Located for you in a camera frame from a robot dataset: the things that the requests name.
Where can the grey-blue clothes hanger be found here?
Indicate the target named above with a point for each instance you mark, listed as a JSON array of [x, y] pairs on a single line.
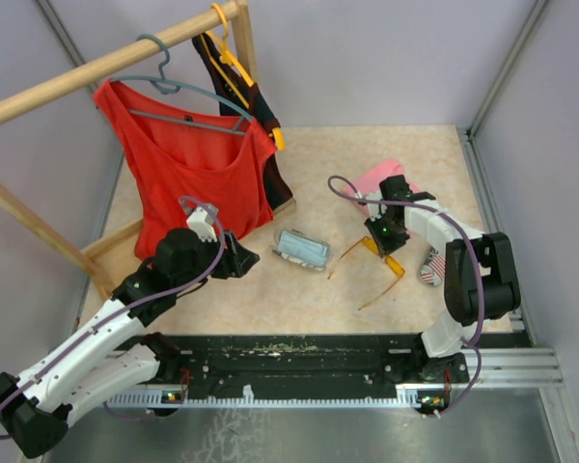
[[170, 87]]

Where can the narrow blue cleaning cloth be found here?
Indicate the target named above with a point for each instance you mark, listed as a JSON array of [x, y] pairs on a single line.
[[303, 248]]

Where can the folded pink t-shirt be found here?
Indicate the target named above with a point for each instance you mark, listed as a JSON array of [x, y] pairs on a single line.
[[369, 181]]

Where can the grey patterned glasses case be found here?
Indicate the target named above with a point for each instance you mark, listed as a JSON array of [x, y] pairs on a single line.
[[294, 260]]

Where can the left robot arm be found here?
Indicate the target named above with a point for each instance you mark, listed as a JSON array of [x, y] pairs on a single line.
[[40, 404]]

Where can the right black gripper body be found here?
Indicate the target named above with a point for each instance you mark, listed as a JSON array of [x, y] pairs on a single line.
[[389, 236]]

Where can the red tank top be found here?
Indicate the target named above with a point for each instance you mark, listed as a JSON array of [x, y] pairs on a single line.
[[172, 152]]

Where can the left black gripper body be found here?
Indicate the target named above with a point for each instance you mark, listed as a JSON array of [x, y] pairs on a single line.
[[229, 264]]

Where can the yellow clothes hanger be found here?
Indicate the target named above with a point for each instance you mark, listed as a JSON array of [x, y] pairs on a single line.
[[237, 80]]

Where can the orange sunglasses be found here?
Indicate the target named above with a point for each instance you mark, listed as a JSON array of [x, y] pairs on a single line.
[[367, 277]]

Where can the wooden clothes rack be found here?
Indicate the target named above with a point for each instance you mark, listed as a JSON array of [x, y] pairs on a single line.
[[236, 12]]

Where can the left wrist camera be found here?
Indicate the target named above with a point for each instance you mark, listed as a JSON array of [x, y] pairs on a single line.
[[201, 222]]

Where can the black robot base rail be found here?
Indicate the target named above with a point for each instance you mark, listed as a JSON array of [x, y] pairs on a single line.
[[316, 371]]

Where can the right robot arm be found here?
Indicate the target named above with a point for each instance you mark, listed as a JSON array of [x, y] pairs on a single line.
[[480, 279]]

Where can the dark navy maroon garment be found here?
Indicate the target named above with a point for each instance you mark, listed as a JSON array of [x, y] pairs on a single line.
[[278, 193]]

